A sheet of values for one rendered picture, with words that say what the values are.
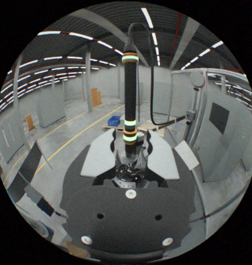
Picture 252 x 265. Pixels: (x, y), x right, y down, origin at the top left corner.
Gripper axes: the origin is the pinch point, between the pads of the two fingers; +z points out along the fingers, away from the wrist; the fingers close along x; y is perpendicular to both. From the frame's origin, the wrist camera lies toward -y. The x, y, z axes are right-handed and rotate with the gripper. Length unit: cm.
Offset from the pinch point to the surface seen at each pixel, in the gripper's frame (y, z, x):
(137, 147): 15.4, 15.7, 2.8
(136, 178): 48, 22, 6
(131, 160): 19.6, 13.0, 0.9
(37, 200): 44, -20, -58
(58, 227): 170, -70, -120
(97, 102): 146, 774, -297
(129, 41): -20.9, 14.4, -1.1
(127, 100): -1.7, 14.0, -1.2
